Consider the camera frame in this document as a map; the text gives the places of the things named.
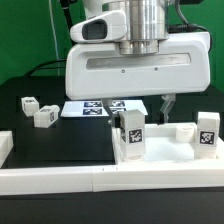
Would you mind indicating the white front fence bar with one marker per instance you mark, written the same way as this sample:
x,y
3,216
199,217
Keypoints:
x,y
111,178

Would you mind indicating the white square table top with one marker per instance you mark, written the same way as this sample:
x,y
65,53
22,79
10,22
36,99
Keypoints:
x,y
172,142

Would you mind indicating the white left fence piece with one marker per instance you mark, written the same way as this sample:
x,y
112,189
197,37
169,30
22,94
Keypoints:
x,y
6,145

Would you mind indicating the white sheet with markers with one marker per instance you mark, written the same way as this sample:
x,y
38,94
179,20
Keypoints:
x,y
96,109

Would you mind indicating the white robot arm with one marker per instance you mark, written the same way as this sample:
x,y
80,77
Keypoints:
x,y
148,19

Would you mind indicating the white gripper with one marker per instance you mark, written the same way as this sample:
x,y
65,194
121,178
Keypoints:
x,y
103,64

